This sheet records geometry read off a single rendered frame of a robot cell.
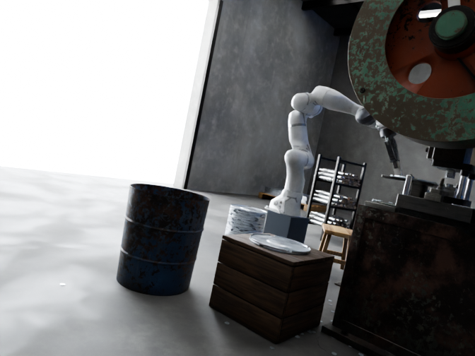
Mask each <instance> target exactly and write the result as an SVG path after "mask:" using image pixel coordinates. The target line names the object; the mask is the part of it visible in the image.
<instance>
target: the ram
mask: <svg viewBox="0 0 475 356"><path fill-rule="evenodd" d="M472 151H473V148H468V149H444V148H434V147H430V146H429V147H428V148H426V152H427V153H428V154H427V158H428V159H429V160H433V159H435V160H444V161H450V162H460V163H465V164H469V163H470V160H471V154H472Z"/></svg>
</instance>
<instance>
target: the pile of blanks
mask: <svg viewBox="0 0 475 356"><path fill-rule="evenodd" d="M265 218H266V214H259V213H251V212H247V211H243V210H238V209H236V208H233V207H230V211H229V215H228V222H227V225H226V229H225V235H239V234H257V233H263V230H264V223H265Z"/></svg>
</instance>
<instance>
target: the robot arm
mask: <svg viewBox="0 0 475 356"><path fill-rule="evenodd" d="M291 105H292V107H293V109H295V110H294V111H292V112H291V113H290V114H289V118H288V132H289V141H290V143H291V145H292V148H293V149H292V150H288V151H287V152H286V154H285V162H286V167H287V177H286V185H285V189H284V190H283V191H282V193H281V195H280V196H277V197H276V198H273V199H272V200H271V203H270V205H269V206H266V207H265V209H268V210H272V211H273V212H276V213H280V214H284V215H290V216H295V217H300V206H301V201H302V199H303V189H304V185H305V178H304V170H306V169H310V168H311V167H312V166H313V165H314V163H315V159H314V157H313V155H312V152H311V149H310V144H309V141H308V137H307V118H308V117H309V118H313V117H314V116H316V115H318V114H319V113H320V112H321V111H322V108H323V107H325V108H327V109H330V110H334V111H337V112H344V113H348V114H352V115H353V116H355V117H356V121H357V122H358V123H359V124H362V125H366V126H369V127H371V128H374V129H377V130H378V131H380V136H381V138H383V139H385V141H384V143H385V145H386V148H387V152H388V155H389V159H390V160H391V161H390V162H391V163H392V166H393V170H394V175H399V176H400V175H402V173H401V168H400V165H399V161H400V160H399V154H398V150H397V144H396V141H395V139H394V136H396V135H397V133H396V132H394V131H392V130H390V129H388V128H387V127H386V126H383V125H382V124H381V123H380V122H378V121H377V120H376V119H374V118H373V117H372V116H371V115H370V114H369V113H368V112H367V111H366V109H365V108H364V107H363V106H360V105H357V104H356V103H354V102H353V101H351V100H350V99H348V98H347V97H346V96H344V95H342V94H341V93H340V92H338V91H336V90H334V89H331V88H328V87H324V86H320V85H319V86H317V87H316V88H315V89H314V90H313V91H312V93H298V94H296V95H295V96H293V99H292V101H291Z"/></svg>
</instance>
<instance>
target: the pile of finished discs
mask: <svg viewBox="0 0 475 356"><path fill-rule="evenodd" d="M250 241H251V242H253V243H254V244H256V245H258V246H263V247H264V248H266V249H270V250H272V251H277V252H281V253H285V254H295V255H306V254H309V253H310V248H308V247H307V245H305V244H303V243H300V242H297V241H295V240H292V239H288V238H285V237H280V236H276V235H275V237H274V236H270V235H267V234H252V235H250Z"/></svg>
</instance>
